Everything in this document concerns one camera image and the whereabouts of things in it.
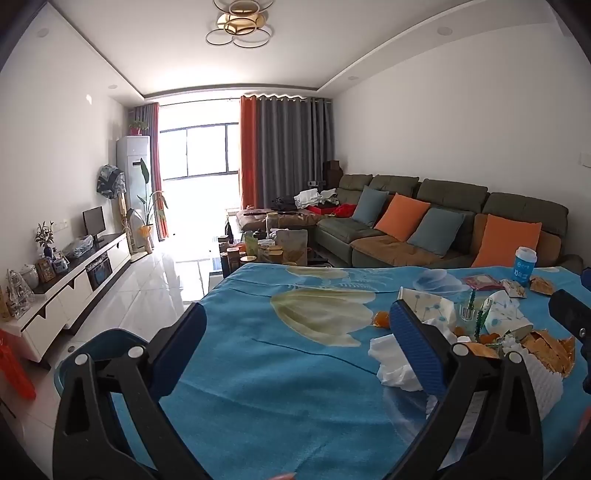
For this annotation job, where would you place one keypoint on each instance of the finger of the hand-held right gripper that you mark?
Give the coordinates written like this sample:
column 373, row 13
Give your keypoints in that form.
column 587, row 277
column 570, row 314

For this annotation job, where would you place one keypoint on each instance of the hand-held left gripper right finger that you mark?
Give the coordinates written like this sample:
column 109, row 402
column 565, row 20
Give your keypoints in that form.
column 415, row 350

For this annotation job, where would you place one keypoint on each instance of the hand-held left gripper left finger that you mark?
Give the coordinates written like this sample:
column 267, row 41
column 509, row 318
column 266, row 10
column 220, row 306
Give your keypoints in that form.
column 184, row 341

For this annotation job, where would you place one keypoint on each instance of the white tissue box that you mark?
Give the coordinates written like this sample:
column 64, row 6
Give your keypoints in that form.
column 425, row 304

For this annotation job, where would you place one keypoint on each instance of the clear green plastic wrapper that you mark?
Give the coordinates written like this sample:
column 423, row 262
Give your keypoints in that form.
column 468, row 314

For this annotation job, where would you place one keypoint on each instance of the white crumpled tissues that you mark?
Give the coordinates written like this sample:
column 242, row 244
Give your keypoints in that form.
column 390, row 360

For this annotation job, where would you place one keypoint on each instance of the orange snack wrapper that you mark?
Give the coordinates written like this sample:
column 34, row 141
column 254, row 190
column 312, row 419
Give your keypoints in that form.
column 541, row 285

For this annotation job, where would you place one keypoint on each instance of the orange snack bags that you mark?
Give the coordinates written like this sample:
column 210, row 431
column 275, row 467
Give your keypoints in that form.
column 549, row 353

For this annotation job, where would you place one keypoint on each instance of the orange peel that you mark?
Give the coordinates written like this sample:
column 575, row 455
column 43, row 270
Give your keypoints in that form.
column 382, row 319

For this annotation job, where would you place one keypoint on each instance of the small snack wrapper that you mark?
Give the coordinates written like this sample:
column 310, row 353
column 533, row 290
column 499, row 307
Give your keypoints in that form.
column 513, row 290

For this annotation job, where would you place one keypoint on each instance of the blue white cup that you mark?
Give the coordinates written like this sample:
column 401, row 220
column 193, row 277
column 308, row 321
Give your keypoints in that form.
column 525, row 265

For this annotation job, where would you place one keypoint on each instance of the dotted white paper cup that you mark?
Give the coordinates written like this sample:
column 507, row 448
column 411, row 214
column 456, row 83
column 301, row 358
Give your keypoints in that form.
column 505, row 314

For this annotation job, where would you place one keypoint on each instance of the white ribbed container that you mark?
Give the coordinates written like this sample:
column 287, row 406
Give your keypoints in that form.
column 540, row 392

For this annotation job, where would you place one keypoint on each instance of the orange cushion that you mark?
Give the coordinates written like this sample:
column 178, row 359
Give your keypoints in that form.
column 401, row 217
column 505, row 242

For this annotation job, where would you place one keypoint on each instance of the dark coffee table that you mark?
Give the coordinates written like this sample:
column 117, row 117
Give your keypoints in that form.
column 226, row 258

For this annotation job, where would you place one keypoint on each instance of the red snack packet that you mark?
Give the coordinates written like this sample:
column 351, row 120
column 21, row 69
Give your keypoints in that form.
column 481, row 282

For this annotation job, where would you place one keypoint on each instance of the blue floral blanket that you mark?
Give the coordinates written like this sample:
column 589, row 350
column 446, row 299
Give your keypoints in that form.
column 286, row 378

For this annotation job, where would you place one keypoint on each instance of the cluster of glass jars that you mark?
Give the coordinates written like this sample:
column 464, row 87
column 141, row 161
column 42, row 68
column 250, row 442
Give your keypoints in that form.
column 251, row 251

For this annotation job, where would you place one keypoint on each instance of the blue cushion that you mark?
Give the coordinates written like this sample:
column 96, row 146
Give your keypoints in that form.
column 371, row 205
column 436, row 230

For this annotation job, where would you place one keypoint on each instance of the white TV cabinet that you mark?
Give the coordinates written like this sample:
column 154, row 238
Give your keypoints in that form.
column 74, row 290

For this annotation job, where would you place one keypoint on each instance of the clear plastic bag bundle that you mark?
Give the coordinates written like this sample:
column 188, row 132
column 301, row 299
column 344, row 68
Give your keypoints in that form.
column 78, row 247

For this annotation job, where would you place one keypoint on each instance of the tall leafy potted plant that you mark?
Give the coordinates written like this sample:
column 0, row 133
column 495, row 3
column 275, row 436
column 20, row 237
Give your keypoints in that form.
column 150, row 203

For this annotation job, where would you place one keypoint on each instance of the kraft paper bag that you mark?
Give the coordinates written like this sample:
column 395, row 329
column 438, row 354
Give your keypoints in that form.
column 291, row 244

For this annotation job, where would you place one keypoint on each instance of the blue white porcelain jar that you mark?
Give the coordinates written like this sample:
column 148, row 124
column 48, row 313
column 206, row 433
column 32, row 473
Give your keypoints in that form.
column 60, row 265

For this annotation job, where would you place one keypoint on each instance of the black monitor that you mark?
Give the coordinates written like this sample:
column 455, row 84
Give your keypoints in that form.
column 93, row 220

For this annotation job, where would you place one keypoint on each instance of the framed picture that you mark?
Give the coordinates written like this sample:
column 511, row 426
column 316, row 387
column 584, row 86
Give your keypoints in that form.
column 46, row 270

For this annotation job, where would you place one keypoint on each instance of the red cloth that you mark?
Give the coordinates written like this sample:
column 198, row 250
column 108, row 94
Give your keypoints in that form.
column 344, row 211

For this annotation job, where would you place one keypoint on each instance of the green brown sofa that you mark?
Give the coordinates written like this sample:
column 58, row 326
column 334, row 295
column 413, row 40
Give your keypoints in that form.
column 452, row 194

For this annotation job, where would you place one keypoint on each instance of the red flat box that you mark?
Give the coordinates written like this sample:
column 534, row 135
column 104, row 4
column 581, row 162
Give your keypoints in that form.
column 323, row 211

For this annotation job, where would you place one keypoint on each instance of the white ceramic jar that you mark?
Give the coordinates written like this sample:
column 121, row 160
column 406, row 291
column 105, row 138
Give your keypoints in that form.
column 28, row 276

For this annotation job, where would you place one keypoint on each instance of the red plastic bag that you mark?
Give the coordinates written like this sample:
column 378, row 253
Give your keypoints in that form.
column 16, row 364

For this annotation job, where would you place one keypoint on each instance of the glass ship model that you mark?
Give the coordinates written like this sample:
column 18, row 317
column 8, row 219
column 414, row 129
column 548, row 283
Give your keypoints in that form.
column 19, row 295

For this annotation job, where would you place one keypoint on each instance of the white standing air conditioner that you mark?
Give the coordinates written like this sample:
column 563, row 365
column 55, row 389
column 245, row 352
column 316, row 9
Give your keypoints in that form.
column 131, row 175

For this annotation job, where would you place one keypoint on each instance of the small plant in blue vase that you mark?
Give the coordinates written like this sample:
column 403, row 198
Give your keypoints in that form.
column 45, row 235

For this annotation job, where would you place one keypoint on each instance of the covered standing fan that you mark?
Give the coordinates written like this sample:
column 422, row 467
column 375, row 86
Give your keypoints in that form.
column 110, row 180

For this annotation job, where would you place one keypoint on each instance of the white clothes pile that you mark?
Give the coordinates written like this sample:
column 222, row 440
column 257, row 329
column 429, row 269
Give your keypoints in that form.
column 314, row 196

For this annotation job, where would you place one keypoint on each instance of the gray orange curtain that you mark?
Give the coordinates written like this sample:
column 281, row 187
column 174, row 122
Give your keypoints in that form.
column 286, row 147
column 152, row 152

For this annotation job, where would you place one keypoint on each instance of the large window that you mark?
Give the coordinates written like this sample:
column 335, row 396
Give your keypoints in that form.
column 203, row 147

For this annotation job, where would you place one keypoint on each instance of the brown cardboard boxes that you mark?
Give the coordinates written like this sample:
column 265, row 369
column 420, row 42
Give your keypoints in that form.
column 331, row 170

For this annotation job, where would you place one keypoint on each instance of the small red-potted plant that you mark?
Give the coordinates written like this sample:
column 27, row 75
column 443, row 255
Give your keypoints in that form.
column 137, row 127

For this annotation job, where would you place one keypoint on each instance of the white wall switch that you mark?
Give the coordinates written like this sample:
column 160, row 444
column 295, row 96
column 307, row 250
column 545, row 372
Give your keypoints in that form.
column 585, row 159

